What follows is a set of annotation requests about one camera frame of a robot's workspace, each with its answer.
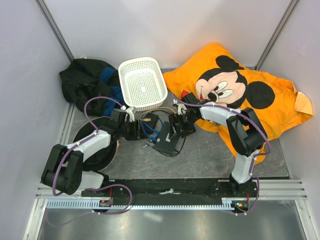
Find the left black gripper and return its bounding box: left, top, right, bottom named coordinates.
left=118, top=118, right=148, bottom=141

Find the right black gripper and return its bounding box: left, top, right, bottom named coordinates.
left=168, top=112, right=199, bottom=139

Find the black network switch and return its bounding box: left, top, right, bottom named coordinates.
left=153, top=121, right=181, bottom=157

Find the yellow ethernet cable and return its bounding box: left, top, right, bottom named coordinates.
left=139, top=106, right=180, bottom=123

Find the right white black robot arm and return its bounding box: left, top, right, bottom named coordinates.
left=168, top=93, right=268, bottom=197

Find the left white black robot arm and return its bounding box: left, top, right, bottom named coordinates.
left=41, top=107, right=142, bottom=197

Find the black power adapter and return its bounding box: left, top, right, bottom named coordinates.
left=141, top=112, right=159, bottom=132

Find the black round hat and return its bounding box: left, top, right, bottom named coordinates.
left=72, top=122, right=119, bottom=172

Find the white plastic basket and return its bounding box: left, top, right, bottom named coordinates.
left=118, top=57, right=168, bottom=112

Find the black blue jacket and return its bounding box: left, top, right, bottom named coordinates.
left=59, top=58, right=125, bottom=117

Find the orange Mickey Mouse pillowcase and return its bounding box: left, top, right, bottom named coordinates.
left=162, top=42, right=314, bottom=166

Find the blue ethernet cable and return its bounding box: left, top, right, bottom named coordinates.
left=141, top=112, right=165, bottom=146

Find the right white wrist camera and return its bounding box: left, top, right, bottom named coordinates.
left=173, top=99, right=187, bottom=115

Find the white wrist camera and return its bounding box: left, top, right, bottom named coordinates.
left=173, top=99, right=187, bottom=115
left=125, top=106, right=137, bottom=123

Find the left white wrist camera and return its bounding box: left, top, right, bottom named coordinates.
left=125, top=106, right=137, bottom=123

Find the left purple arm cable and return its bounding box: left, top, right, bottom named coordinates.
left=46, top=96, right=133, bottom=227

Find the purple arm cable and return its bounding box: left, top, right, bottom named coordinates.
left=46, top=96, right=133, bottom=227
left=172, top=93, right=272, bottom=217

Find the grey slotted cable duct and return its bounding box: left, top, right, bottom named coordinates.
left=46, top=198, right=235, bottom=210

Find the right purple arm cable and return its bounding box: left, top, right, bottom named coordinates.
left=172, top=93, right=272, bottom=217

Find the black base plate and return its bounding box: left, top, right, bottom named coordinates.
left=81, top=178, right=258, bottom=205

